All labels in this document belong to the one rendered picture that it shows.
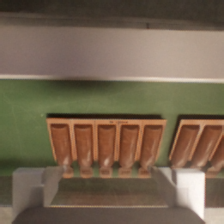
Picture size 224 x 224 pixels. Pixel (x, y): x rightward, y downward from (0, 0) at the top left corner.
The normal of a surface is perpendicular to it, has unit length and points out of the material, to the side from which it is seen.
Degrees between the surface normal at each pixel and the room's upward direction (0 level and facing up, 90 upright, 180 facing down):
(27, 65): 90
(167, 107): 2
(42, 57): 90
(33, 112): 2
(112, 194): 90
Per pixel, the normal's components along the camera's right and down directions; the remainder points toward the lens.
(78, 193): 0.04, -0.70
